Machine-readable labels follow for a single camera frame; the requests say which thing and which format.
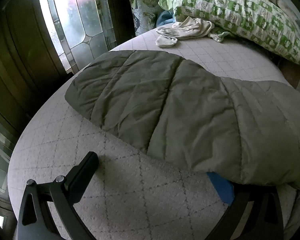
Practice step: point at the dark wooden door frame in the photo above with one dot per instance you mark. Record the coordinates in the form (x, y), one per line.
(17, 55)

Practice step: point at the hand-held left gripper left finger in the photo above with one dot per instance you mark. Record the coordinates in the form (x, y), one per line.
(83, 172)

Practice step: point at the brown and beige cushion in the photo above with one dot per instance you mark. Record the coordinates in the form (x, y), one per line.
(291, 73)

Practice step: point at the white leaf print pillow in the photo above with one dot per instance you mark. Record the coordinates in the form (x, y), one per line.
(145, 2)

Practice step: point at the small green printed cloth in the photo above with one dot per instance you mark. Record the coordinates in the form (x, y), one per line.
(218, 37)

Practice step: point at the blue cloth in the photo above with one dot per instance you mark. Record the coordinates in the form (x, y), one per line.
(165, 18)

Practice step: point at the olive quilted puffer jacket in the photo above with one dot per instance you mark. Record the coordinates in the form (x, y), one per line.
(177, 110)

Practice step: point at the green white patterned pillow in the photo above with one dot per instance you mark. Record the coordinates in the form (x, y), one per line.
(240, 12)

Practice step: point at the white crumpled garment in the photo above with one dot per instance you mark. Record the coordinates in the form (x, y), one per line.
(187, 30)

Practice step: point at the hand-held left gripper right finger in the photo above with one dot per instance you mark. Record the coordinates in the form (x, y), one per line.
(222, 188)

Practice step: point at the stained glass window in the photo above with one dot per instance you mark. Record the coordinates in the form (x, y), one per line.
(75, 17)

